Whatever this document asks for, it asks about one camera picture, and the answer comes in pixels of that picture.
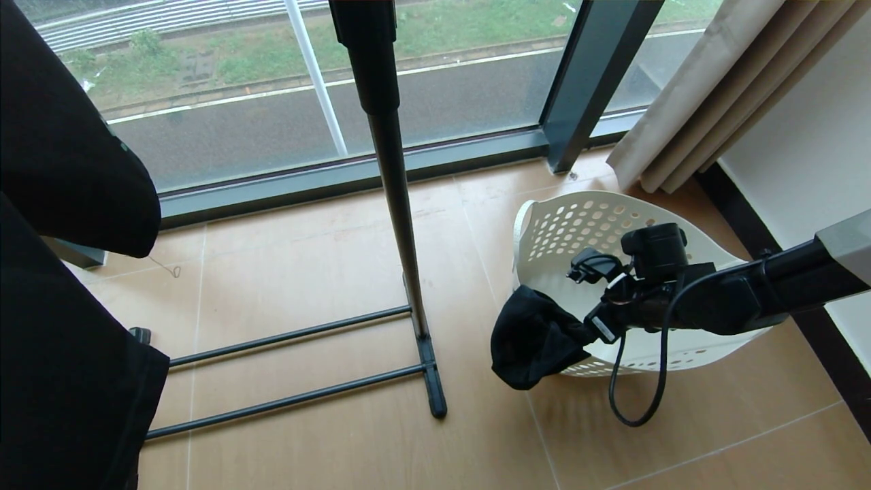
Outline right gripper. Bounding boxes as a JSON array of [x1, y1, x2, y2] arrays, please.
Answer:
[[583, 281, 676, 345]]

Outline black garment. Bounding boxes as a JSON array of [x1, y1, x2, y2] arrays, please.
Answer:
[[489, 284, 601, 392]]

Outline black shorts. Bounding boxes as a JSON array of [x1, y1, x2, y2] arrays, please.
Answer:
[[0, 0, 171, 490]]

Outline white laundry basket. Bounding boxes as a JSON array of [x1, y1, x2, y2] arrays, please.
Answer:
[[511, 190, 771, 379]]

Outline black clothes rack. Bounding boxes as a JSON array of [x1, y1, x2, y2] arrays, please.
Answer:
[[128, 0, 448, 442]]

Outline beige curtain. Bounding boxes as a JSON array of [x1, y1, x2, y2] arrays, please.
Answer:
[[605, 0, 871, 195]]

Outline window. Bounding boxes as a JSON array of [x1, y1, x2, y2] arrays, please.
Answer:
[[14, 0, 723, 270]]

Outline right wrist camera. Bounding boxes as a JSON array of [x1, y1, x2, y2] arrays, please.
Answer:
[[566, 248, 624, 286]]

